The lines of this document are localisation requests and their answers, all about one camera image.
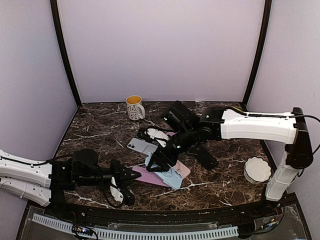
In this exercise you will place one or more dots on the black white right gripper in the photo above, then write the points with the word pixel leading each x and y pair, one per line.
pixel 158 156

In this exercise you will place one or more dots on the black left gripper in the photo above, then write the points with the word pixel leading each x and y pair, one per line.
pixel 121 177

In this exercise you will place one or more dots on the pink bare phone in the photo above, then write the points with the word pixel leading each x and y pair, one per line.
pixel 148 177

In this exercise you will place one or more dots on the light blue phone case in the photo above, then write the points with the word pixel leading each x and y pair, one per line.
pixel 172 177

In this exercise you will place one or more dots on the pink phone case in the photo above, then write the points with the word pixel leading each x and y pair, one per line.
pixel 182 169

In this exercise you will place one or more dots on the light blue bare phone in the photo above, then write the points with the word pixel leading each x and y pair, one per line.
pixel 138 145

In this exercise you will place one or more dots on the black bare phone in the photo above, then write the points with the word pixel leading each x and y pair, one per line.
pixel 204 157

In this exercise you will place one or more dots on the clear phone case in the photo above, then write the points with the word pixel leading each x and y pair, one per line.
pixel 148 151

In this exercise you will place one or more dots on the purple phone case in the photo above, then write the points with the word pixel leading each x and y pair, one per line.
pixel 170 134

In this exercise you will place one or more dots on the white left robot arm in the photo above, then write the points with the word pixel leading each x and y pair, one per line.
pixel 43 181

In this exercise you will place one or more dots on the white spotted mug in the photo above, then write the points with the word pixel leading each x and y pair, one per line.
pixel 135 109

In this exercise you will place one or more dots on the white scalloped dish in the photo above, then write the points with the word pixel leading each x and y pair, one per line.
pixel 257 170

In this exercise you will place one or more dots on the grey slotted cable duct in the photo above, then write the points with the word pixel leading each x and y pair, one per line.
pixel 133 232

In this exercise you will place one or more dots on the black front rail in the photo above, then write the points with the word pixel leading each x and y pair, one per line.
pixel 225 202

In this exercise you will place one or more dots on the left black frame post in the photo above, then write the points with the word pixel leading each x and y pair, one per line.
pixel 63 51

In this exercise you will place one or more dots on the black frame post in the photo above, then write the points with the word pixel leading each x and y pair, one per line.
pixel 63 51
pixel 258 53

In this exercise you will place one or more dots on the right black frame post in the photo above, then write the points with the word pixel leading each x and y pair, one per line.
pixel 258 53

